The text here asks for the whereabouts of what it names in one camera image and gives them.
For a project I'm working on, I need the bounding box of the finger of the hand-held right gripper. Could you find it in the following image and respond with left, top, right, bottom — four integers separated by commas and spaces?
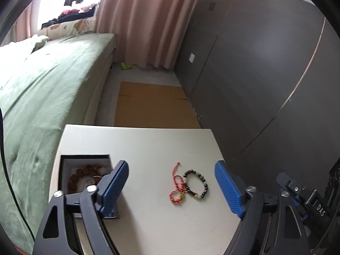
276, 173, 316, 210

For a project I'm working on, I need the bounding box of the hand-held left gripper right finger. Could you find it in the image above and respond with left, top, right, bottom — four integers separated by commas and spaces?
215, 160, 311, 255

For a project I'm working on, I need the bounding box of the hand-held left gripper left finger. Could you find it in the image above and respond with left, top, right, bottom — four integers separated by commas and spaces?
32, 160, 130, 255

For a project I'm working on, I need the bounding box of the black bead bracelet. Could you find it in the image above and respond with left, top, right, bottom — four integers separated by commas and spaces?
183, 169, 209, 201

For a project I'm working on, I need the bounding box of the pile of mixed jewelry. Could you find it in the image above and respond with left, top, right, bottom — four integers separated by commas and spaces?
68, 165, 113, 194

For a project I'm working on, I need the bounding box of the red string bracelet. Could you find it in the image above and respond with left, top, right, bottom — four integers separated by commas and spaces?
169, 161, 186, 205

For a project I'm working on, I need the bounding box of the black square box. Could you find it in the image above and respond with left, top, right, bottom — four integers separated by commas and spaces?
59, 153, 121, 220

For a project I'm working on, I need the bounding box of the white low table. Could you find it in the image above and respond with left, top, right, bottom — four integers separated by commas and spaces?
49, 124, 246, 255

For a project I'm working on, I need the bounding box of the flattened cardboard sheet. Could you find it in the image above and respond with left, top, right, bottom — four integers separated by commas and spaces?
114, 82, 201, 128

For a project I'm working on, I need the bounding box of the cream bed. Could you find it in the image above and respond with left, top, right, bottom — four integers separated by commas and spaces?
0, 33, 117, 245

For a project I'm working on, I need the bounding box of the dark grey wardrobe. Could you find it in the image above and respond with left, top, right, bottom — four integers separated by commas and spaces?
174, 0, 340, 200

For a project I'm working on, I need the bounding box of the green bed sheet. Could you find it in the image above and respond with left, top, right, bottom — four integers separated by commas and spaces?
0, 33, 116, 245

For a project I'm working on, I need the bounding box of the floral pillow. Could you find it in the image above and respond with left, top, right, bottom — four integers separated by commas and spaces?
37, 17, 96, 38

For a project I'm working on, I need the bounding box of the pale green duvet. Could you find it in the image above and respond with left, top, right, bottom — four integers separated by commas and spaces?
0, 34, 50, 56

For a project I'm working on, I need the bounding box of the wide pink curtain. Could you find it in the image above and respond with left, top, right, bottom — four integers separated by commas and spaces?
94, 0, 210, 71

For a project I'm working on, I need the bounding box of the dark clothes pile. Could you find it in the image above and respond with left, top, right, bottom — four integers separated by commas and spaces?
41, 8, 96, 28

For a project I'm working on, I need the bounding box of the narrow pink curtain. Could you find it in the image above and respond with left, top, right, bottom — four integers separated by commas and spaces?
11, 11, 34, 41

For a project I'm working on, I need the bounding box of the black cable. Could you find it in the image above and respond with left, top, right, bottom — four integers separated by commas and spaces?
0, 106, 35, 245

